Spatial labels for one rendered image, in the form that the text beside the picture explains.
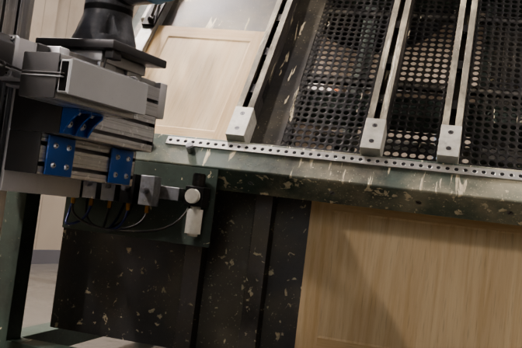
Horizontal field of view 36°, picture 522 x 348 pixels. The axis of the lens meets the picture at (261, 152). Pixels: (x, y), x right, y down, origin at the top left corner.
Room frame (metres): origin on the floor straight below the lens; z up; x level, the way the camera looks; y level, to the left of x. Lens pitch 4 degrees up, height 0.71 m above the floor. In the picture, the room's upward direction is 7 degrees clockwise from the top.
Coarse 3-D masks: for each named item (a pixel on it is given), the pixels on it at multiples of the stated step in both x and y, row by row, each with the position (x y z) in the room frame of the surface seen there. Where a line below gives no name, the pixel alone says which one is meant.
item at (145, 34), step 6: (174, 0) 3.08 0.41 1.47; (168, 6) 3.03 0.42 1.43; (162, 12) 2.99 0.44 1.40; (162, 18) 2.99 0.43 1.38; (156, 24) 2.95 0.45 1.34; (144, 30) 2.92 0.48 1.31; (150, 30) 2.92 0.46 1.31; (138, 36) 2.91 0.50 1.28; (144, 36) 2.90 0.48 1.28; (150, 36) 2.91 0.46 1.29; (138, 42) 2.88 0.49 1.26; (144, 42) 2.88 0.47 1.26; (138, 48) 2.86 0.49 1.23; (144, 48) 2.87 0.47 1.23
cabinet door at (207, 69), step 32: (160, 32) 2.94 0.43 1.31; (192, 32) 2.91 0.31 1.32; (224, 32) 2.89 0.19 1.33; (256, 32) 2.86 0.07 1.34; (192, 64) 2.80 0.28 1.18; (224, 64) 2.78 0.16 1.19; (192, 96) 2.70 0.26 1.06; (224, 96) 2.67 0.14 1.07; (160, 128) 2.62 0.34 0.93; (192, 128) 2.60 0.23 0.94; (224, 128) 2.58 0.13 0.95
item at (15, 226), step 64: (0, 256) 2.65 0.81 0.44; (64, 256) 2.86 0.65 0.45; (128, 256) 2.79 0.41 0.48; (192, 256) 2.67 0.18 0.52; (256, 256) 2.61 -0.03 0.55; (0, 320) 2.64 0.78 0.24; (64, 320) 2.85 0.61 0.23; (128, 320) 2.78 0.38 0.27; (192, 320) 2.66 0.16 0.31; (256, 320) 2.60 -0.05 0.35
